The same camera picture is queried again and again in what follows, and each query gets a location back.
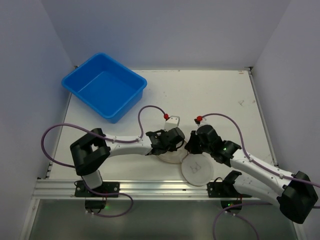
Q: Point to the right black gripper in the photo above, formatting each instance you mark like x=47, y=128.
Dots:
x=194, y=142

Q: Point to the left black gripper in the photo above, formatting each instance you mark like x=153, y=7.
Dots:
x=176, y=144

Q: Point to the round beige mesh laundry bag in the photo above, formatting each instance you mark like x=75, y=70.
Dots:
x=196, y=169

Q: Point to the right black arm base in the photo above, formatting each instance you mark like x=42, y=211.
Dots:
x=225, y=192

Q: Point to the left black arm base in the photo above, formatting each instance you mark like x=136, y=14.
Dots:
x=100, y=202

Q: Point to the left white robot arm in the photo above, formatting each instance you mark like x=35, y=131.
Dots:
x=90, y=151

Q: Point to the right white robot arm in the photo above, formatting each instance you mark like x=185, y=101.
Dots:
x=292, y=193

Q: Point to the blue plastic bin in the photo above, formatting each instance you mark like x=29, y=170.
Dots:
x=106, y=86

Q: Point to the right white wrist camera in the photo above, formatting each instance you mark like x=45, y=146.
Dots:
x=200, y=121

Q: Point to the aluminium mounting rail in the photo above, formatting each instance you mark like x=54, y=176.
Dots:
x=180, y=190

